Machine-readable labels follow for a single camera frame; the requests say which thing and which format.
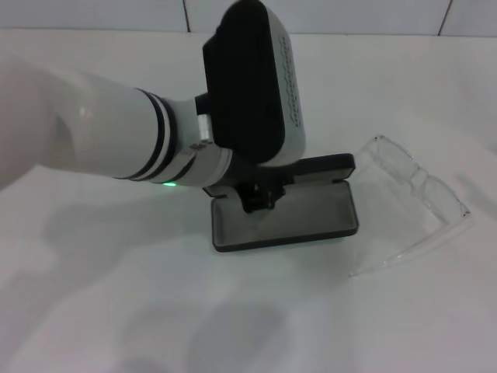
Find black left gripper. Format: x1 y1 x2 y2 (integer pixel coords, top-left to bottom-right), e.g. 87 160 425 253
236 170 287 214

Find black glasses case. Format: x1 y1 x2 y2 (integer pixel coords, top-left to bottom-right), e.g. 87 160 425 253
203 152 360 254

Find clear plastic glasses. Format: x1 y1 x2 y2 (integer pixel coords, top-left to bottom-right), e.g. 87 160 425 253
348 134 473 278

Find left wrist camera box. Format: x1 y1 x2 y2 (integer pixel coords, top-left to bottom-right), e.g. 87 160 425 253
201 0 308 167

